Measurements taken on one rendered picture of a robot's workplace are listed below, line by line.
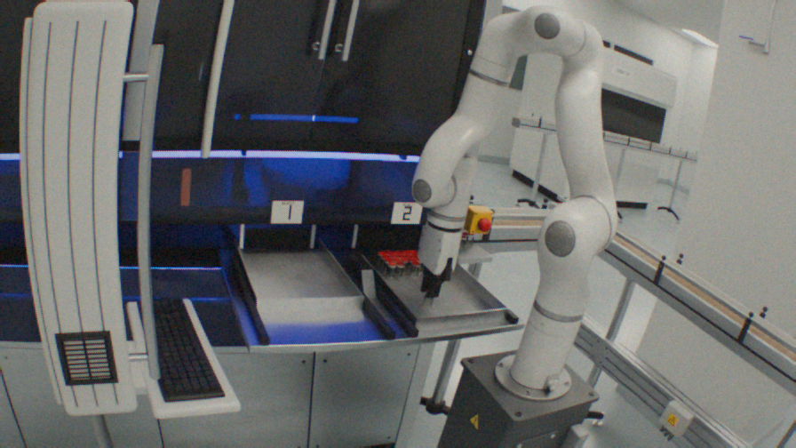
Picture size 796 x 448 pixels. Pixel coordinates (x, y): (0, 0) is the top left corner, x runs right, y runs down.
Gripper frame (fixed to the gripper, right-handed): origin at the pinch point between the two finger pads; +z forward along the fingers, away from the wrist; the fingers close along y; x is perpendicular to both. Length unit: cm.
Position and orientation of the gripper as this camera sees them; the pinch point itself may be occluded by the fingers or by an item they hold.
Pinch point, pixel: (431, 286)
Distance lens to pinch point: 133.9
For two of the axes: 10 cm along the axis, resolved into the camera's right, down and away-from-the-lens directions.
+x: 9.0, 0.0, 4.4
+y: 4.1, 3.8, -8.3
